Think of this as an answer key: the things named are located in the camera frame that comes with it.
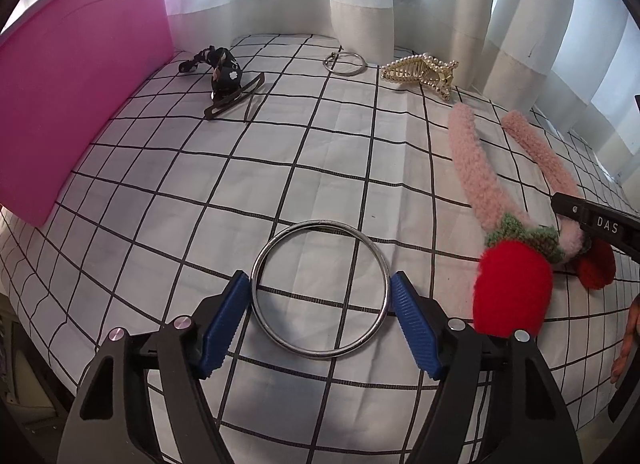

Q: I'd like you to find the pink fuzzy strawberry headband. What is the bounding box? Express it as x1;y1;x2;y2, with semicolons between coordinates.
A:
447;104;618;341

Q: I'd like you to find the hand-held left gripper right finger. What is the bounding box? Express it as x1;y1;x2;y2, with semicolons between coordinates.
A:
390;271;584;464

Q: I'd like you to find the gold pearl hair claw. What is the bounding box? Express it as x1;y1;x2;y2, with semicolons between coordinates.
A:
380;55;460;103

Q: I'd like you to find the pink plastic box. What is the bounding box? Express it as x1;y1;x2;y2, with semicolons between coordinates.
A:
0;0;176;228

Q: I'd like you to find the black bow hair clip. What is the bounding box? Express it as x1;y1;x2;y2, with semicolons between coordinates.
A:
178;46;266;121

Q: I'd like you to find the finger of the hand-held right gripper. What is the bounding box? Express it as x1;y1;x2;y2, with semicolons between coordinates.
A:
550;193;640;265

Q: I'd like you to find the large silver bangle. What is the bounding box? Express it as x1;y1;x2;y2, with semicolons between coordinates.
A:
250;220;392;360

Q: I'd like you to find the thin dark hair pin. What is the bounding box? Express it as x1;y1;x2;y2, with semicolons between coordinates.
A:
243;86;274;123

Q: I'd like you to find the person's right hand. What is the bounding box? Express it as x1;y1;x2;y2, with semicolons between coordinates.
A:
611;294;640;385

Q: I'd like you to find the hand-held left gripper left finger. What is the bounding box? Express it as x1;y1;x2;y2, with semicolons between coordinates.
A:
57;271;250;464

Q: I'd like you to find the small silver bangle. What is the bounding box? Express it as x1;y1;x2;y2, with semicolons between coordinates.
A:
322;50;369;77

